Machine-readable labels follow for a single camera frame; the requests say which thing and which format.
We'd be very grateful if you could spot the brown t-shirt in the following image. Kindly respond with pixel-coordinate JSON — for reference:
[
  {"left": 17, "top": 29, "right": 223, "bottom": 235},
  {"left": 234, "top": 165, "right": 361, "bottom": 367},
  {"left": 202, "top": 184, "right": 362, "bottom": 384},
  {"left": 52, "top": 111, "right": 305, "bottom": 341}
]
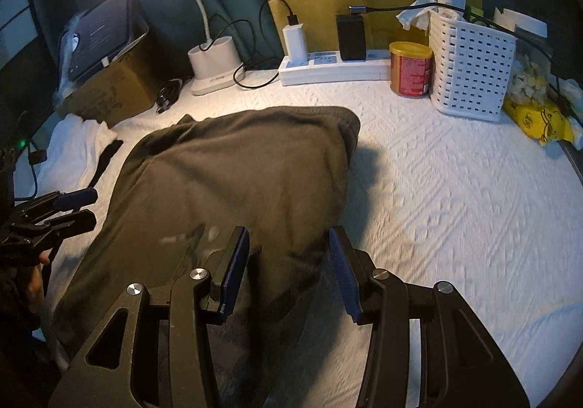
[{"left": 44, "top": 106, "right": 360, "bottom": 407}]

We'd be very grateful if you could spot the person left hand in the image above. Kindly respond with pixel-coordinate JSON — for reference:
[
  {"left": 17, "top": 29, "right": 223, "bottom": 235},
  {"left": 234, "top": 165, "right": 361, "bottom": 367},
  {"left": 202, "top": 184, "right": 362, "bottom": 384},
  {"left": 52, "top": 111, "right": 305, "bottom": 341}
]
[{"left": 26, "top": 250, "right": 50, "bottom": 314}]

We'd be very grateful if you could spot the white cloth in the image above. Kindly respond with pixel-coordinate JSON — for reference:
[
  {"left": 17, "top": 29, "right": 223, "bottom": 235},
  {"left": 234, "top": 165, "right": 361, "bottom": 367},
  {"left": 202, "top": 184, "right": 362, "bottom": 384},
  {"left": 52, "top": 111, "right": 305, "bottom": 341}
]
[{"left": 34, "top": 113, "right": 118, "bottom": 195}]

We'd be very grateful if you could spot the cardboard box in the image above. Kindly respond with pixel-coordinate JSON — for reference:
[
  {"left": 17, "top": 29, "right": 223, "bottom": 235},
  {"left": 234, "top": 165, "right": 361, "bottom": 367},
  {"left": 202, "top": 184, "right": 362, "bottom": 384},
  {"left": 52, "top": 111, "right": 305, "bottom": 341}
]
[{"left": 55, "top": 33, "right": 168, "bottom": 128}]

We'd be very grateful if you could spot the white power strip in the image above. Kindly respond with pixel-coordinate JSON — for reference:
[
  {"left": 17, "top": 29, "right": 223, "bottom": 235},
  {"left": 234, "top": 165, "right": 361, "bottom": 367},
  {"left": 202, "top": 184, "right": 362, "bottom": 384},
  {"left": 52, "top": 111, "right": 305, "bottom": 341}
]
[{"left": 278, "top": 50, "right": 390, "bottom": 86}]

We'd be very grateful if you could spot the white desk lamp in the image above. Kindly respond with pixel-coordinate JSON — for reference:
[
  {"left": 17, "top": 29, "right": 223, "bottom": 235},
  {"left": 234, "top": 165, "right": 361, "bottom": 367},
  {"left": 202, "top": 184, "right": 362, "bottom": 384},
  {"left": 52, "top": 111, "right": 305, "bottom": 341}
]
[{"left": 99, "top": 0, "right": 247, "bottom": 97}]

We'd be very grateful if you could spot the red gold tin can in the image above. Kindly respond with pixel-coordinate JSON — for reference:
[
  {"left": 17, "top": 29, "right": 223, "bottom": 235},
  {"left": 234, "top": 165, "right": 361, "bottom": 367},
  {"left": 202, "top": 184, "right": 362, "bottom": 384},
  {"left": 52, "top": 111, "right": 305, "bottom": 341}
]
[{"left": 389, "top": 41, "right": 433, "bottom": 98}]

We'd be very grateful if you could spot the white perforated basket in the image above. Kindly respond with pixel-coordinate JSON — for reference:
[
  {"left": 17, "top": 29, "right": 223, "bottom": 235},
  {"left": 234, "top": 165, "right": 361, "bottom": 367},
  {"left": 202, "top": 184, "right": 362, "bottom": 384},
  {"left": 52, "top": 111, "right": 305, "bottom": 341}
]
[{"left": 428, "top": 11, "right": 516, "bottom": 122}]

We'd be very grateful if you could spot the white charger plug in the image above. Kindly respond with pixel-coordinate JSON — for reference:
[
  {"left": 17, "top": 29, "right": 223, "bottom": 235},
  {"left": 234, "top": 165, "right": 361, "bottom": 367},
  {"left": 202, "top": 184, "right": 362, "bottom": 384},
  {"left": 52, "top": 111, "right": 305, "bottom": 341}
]
[{"left": 283, "top": 23, "right": 308, "bottom": 67}]

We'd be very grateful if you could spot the black power adapter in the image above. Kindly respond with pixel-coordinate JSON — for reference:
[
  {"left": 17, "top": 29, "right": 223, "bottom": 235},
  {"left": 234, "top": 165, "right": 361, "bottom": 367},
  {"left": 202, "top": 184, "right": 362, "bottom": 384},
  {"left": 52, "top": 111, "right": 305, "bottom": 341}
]
[{"left": 336, "top": 14, "right": 367, "bottom": 61}]

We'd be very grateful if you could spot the yellow snack bag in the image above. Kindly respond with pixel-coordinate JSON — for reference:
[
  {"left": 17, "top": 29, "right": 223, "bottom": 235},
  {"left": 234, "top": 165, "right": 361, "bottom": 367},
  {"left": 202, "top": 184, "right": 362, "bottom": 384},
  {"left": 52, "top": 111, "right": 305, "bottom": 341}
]
[{"left": 503, "top": 97, "right": 579, "bottom": 146}]

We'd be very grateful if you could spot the glass jar white lid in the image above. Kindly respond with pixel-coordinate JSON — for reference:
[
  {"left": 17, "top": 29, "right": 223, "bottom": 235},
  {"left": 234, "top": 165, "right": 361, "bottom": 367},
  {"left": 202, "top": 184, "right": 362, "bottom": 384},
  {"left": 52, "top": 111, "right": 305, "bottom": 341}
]
[{"left": 494, "top": 8, "right": 552, "bottom": 105}]

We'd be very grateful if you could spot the coiled black cable bundle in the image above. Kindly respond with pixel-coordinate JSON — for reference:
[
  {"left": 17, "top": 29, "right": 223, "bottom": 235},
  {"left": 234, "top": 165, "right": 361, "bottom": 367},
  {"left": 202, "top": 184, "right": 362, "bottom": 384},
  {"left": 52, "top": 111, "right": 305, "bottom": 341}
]
[{"left": 155, "top": 76, "right": 184, "bottom": 115}]

